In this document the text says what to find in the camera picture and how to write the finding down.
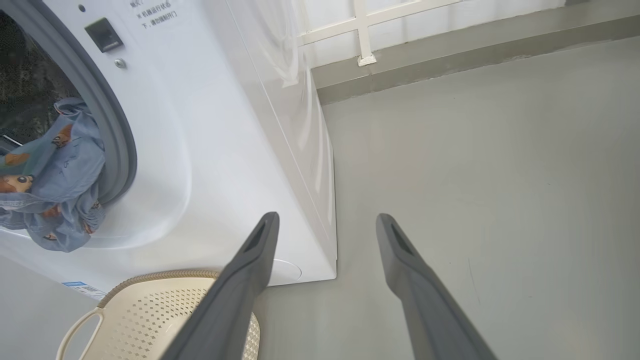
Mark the blue cartoon print garment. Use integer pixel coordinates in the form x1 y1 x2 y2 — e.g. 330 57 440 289
0 97 107 253

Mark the white washing machine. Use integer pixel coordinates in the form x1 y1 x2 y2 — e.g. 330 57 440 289
0 0 338 302

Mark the steel perforated washer drum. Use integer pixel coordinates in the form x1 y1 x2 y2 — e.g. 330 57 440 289
0 10 82 151

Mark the cream perforated laundry basket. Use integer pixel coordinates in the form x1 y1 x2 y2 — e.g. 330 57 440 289
55 269 261 360

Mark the white metal railing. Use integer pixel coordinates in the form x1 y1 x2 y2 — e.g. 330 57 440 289
297 0 466 67

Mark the black door latch socket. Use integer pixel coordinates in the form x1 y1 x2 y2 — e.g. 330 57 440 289
84 17 124 53

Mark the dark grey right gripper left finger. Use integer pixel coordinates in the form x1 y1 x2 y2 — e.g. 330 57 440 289
160 211 281 360

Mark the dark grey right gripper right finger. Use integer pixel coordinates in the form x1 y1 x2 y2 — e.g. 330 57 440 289
376 213 498 360

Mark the blue white energy label sticker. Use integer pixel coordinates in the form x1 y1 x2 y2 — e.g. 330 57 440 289
61 281 107 301

